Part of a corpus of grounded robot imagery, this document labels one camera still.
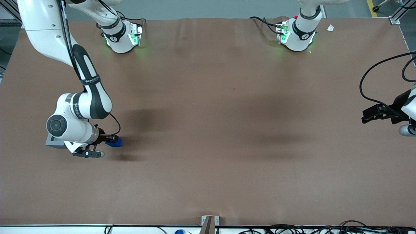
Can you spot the brown table cover sheet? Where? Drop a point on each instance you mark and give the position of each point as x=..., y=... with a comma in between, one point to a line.
x=208, y=130

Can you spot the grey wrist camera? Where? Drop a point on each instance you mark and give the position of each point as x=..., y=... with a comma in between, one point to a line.
x=406, y=130
x=94, y=154

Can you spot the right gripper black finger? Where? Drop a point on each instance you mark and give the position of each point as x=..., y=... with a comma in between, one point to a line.
x=111, y=141
x=112, y=137

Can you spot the aluminium frame profile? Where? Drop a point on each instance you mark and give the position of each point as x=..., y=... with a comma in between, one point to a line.
x=395, y=20
x=9, y=22

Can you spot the blue round cap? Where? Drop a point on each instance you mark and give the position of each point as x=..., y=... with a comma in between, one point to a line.
x=179, y=232

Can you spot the small white paper scrap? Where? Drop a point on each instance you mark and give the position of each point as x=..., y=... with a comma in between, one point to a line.
x=330, y=28

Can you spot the small metal bracket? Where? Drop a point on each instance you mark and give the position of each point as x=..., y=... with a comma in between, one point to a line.
x=217, y=221

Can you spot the blue plastic part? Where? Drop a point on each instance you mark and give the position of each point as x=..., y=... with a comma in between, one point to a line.
x=118, y=144

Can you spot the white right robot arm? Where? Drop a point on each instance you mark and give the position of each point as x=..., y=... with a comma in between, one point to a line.
x=94, y=100

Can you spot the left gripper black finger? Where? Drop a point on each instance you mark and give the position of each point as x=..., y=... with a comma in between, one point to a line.
x=377, y=119
x=375, y=111

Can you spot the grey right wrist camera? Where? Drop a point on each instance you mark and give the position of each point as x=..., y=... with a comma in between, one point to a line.
x=94, y=154

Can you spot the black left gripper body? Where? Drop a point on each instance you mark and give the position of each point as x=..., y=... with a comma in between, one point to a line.
x=397, y=109

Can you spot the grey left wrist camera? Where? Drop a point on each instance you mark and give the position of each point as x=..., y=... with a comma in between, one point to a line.
x=406, y=130

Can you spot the gray square base block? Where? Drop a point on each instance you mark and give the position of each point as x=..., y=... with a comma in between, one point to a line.
x=52, y=143

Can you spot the black caster wheel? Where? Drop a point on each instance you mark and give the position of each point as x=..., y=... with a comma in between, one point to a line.
x=375, y=8

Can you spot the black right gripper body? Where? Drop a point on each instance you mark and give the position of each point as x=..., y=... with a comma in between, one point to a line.
x=102, y=136

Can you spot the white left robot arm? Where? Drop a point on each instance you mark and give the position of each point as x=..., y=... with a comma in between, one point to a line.
x=300, y=35

